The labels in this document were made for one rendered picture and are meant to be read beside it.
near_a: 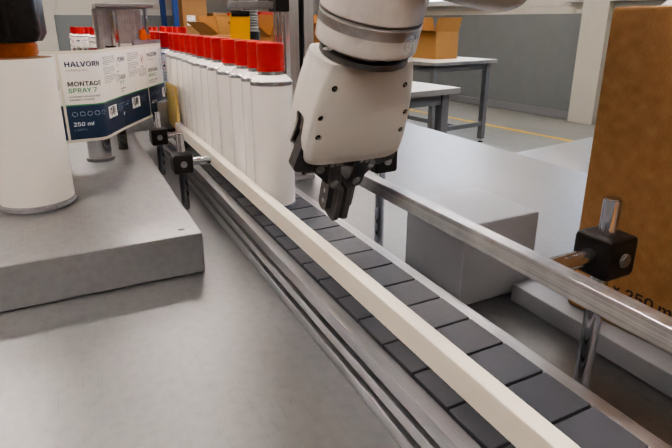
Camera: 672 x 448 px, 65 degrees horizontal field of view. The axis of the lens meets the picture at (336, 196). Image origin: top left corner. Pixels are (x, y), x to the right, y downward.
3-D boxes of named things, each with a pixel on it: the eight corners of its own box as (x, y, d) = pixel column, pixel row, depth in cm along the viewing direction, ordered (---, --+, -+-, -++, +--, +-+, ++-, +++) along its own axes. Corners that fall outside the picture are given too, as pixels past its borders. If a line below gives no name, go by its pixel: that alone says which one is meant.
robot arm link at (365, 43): (394, -5, 47) (387, 28, 48) (302, -8, 43) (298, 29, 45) (448, 30, 41) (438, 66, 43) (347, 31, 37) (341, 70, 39)
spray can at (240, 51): (230, 181, 79) (221, 39, 73) (263, 177, 82) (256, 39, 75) (242, 190, 75) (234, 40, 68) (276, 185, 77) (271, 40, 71)
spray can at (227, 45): (218, 173, 83) (208, 38, 77) (249, 169, 86) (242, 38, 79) (229, 182, 79) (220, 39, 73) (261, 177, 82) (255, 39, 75)
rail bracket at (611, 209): (507, 411, 40) (533, 204, 34) (575, 382, 43) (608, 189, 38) (541, 440, 37) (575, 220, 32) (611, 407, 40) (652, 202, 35)
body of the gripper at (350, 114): (396, 20, 48) (372, 128, 54) (291, 20, 44) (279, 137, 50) (442, 53, 43) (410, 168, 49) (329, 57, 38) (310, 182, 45)
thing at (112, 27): (105, 123, 123) (89, 6, 115) (162, 118, 129) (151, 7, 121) (110, 133, 112) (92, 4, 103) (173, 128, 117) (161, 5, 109)
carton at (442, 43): (399, 57, 509) (400, 17, 497) (434, 56, 531) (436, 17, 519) (427, 60, 475) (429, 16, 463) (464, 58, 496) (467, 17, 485)
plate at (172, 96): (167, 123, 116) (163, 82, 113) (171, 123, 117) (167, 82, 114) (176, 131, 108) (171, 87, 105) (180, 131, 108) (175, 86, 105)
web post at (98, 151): (86, 158, 93) (69, 47, 87) (114, 155, 95) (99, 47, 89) (87, 164, 89) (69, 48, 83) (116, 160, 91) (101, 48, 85)
